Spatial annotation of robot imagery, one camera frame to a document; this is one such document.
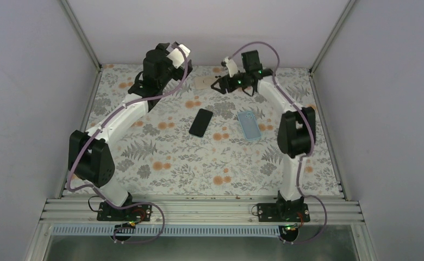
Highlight beige phone case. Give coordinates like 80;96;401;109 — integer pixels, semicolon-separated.
194;76;221;90

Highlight aluminium extrusion rail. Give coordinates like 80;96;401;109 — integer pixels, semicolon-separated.
40;195;365;225

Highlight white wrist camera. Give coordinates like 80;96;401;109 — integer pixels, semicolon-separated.
221;57;240;77
167;44;191;69

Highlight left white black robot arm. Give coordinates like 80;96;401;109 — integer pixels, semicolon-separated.
66;42;192;220

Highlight black smartphone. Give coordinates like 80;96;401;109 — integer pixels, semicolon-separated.
189;109;213;138

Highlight floral patterned table mat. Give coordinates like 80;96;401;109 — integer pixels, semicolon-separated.
67;64;344;198

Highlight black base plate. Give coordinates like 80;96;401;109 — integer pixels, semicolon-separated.
96;202;152;222
257;202;311;222

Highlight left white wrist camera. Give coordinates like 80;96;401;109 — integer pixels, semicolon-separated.
167;44;191;69

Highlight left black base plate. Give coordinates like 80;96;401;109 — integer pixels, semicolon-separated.
96;202;152;222

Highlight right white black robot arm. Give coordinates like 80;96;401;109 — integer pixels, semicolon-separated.
211;51;316;222

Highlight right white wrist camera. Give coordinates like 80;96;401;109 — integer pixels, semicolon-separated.
221;57;240;77

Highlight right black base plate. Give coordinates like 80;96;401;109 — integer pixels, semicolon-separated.
257;202;311;222

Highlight slotted grey cable duct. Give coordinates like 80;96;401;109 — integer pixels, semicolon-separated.
51;224;280;238

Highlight light blue phone case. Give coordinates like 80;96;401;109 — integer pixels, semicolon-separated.
238;111;261;141

